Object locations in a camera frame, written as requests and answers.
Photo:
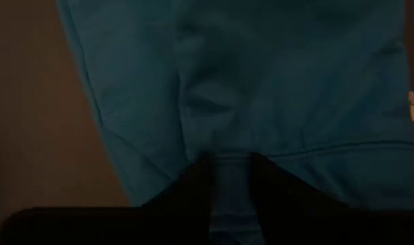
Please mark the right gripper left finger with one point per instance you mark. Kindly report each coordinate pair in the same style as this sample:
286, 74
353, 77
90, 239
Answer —
196, 190

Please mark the bright blue garment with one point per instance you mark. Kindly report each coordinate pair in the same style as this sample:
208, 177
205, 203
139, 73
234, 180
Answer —
261, 85

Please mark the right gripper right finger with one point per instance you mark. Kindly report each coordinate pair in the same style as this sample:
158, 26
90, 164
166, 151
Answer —
278, 190

